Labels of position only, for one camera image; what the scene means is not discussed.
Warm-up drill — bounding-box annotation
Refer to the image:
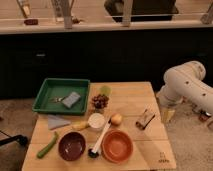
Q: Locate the white round container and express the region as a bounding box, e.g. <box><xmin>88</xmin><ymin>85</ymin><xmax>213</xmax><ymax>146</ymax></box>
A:
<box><xmin>88</xmin><ymin>113</ymin><xmax>105</xmax><ymax>131</ymax></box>

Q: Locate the yellow banana piece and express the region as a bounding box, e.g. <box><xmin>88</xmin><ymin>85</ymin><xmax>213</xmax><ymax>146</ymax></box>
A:
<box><xmin>72</xmin><ymin>121</ymin><xmax>89</xmax><ymax>131</ymax></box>

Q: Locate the dark maroon bowl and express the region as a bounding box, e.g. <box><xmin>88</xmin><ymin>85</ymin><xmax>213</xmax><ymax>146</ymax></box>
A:
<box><xmin>58</xmin><ymin>132</ymin><xmax>86</xmax><ymax>161</ymax></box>

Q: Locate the grey triangular cloth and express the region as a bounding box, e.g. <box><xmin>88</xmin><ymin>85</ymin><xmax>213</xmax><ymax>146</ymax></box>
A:
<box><xmin>47</xmin><ymin>115</ymin><xmax>71</xmax><ymax>130</ymax></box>

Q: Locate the orange red bowl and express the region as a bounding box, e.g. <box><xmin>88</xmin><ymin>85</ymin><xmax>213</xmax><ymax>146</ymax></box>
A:
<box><xmin>101</xmin><ymin>130</ymin><xmax>133</xmax><ymax>163</ymax></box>

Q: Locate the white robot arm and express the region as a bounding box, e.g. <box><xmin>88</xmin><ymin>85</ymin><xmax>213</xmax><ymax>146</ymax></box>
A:
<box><xmin>157</xmin><ymin>61</ymin><xmax>213</xmax><ymax>123</ymax></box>

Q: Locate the black chair base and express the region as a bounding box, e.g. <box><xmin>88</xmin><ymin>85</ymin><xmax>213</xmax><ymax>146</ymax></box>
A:
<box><xmin>0</xmin><ymin>130</ymin><xmax>28</xmax><ymax>146</ymax></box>

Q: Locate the grey sponge block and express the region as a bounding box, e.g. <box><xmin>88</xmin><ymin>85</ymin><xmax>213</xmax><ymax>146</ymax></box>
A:
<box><xmin>62</xmin><ymin>92</ymin><xmax>81</xmax><ymax>108</ymax></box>

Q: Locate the bunch of dark grapes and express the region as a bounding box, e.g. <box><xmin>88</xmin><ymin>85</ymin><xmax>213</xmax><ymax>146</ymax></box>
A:
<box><xmin>92</xmin><ymin>94</ymin><xmax>109</xmax><ymax>109</ymax></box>

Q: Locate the wooden block eraser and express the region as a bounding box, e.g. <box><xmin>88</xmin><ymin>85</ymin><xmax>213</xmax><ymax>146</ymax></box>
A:
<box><xmin>135</xmin><ymin>109</ymin><xmax>155</xmax><ymax>130</ymax></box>

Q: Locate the green cucumber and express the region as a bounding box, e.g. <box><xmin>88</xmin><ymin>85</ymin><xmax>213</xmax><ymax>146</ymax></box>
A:
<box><xmin>36</xmin><ymin>132</ymin><xmax>59</xmax><ymax>159</ymax></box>

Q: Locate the green plastic tray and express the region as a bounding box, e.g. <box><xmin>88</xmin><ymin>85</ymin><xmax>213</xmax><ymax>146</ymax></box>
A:
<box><xmin>32</xmin><ymin>78</ymin><xmax>90</xmax><ymax>116</ymax></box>

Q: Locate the dark red object on shelf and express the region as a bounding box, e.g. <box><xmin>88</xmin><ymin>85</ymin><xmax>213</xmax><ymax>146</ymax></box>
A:
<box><xmin>24</xmin><ymin>19</ymin><xmax>38</xmax><ymax>25</ymax></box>

